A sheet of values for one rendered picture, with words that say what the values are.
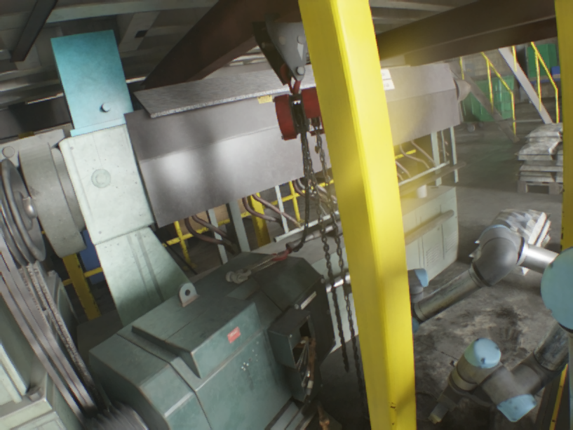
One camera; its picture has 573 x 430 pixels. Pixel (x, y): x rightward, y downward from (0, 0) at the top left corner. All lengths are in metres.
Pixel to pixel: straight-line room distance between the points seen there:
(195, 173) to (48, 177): 0.57
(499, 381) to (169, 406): 0.76
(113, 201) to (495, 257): 1.38
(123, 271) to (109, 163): 0.44
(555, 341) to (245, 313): 0.76
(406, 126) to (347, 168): 1.69
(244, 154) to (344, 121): 0.96
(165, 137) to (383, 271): 1.04
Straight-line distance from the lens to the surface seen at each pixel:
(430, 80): 2.68
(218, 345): 0.94
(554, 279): 0.63
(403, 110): 2.35
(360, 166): 0.66
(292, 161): 1.71
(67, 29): 1.60
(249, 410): 1.12
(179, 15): 1.74
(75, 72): 1.49
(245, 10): 1.39
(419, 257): 2.52
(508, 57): 5.49
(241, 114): 1.60
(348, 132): 0.67
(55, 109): 2.93
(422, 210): 2.46
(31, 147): 1.40
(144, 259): 1.52
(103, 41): 1.54
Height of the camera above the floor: 1.36
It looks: 16 degrees down
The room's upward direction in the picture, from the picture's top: 13 degrees counter-clockwise
